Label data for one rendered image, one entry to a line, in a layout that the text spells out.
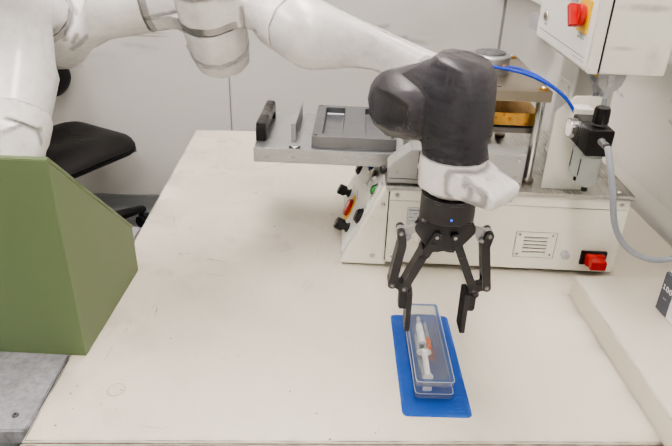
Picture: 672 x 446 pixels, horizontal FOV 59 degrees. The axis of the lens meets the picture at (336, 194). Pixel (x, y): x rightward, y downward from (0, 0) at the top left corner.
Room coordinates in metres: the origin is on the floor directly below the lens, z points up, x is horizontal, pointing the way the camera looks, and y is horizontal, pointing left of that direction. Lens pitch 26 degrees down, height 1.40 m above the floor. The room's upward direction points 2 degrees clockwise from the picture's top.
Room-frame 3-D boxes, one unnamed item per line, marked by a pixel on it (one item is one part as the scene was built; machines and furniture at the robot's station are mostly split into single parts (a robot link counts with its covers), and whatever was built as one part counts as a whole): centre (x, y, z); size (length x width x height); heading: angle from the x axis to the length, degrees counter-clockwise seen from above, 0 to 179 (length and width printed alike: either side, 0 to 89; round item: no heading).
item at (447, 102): (0.76, -0.12, 1.17); 0.18 x 0.10 x 0.13; 42
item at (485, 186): (0.71, -0.17, 1.08); 0.13 x 0.12 x 0.05; 0
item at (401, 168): (1.02, -0.21, 0.97); 0.26 x 0.05 x 0.07; 88
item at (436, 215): (0.72, -0.15, 1.01); 0.08 x 0.08 x 0.09
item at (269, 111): (1.17, 0.15, 0.99); 0.15 x 0.02 x 0.04; 178
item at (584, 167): (0.93, -0.42, 1.05); 0.15 x 0.05 x 0.15; 178
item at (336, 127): (1.17, -0.03, 0.98); 0.20 x 0.17 x 0.03; 178
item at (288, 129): (1.17, 0.01, 0.97); 0.30 x 0.22 x 0.08; 88
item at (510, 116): (1.15, -0.29, 1.07); 0.22 x 0.17 x 0.10; 178
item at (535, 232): (1.14, -0.29, 0.84); 0.53 x 0.37 x 0.17; 88
